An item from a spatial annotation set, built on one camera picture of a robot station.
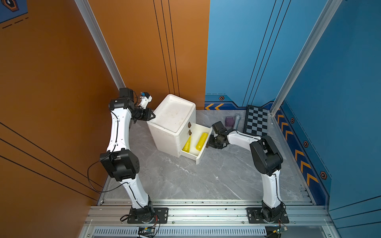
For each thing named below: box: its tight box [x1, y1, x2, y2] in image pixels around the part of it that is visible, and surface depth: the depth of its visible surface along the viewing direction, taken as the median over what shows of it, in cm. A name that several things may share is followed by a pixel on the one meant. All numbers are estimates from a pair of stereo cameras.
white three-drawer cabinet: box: [146, 93, 212, 165], surface depth 89 cm
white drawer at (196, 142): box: [179, 122, 213, 165], surface depth 98 cm
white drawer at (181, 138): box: [175, 126, 193, 146], surface depth 81 cm
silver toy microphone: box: [233, 115, 242, 130], surface depth 114 cm
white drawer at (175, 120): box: [157, 105, 196, 137], surface depth 87 cm
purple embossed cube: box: [225, 116, 234, 127], surface depth 111 cm
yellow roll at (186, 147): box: [182, 134, 192, 153], surface depth 96 cm
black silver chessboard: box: [243, 104, 269, 137], surface depth 112 cm
